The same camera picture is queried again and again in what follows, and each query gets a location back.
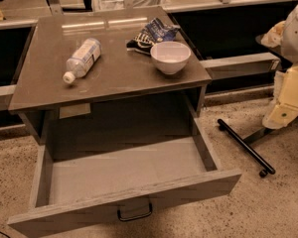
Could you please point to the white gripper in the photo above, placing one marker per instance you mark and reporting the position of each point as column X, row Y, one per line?
column 296, row 37

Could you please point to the blue chip bag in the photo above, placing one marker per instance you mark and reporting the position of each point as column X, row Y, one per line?
column 153, row 33

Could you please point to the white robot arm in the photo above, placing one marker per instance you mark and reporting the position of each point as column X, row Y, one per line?
column 289, row 43

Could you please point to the grey cabinet with glossy top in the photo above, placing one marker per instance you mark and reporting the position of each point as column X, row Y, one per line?
column 116, row 74

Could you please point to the open grey top drawer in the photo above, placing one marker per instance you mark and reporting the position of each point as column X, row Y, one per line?
column 90, row 173

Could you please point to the white ceramic bowl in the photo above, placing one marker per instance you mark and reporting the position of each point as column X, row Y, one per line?
column 170, row 57

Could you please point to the clear plastic water bottle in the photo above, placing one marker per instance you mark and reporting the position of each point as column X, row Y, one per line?
column 81, row 61

